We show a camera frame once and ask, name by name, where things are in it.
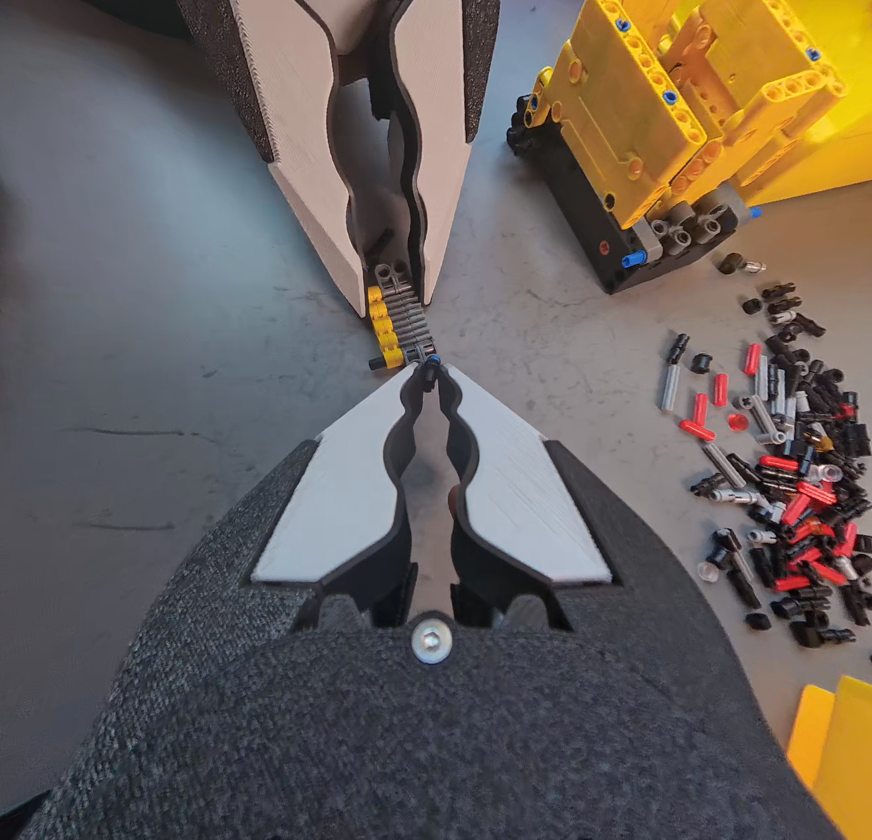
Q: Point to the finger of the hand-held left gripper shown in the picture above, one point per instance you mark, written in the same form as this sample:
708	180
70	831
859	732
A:
286	104
439	104

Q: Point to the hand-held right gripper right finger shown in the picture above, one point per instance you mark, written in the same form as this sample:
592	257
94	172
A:
531	513

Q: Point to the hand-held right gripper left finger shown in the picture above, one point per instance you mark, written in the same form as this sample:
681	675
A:
334	513

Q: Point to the yellow lego beam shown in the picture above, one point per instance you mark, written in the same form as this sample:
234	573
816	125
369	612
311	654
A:
391	339
378	322

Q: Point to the yellow black lego model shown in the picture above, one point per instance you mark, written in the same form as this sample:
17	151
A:
627	117

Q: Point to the pile of small lego pins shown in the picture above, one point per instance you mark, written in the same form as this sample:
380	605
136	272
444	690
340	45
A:
797	499

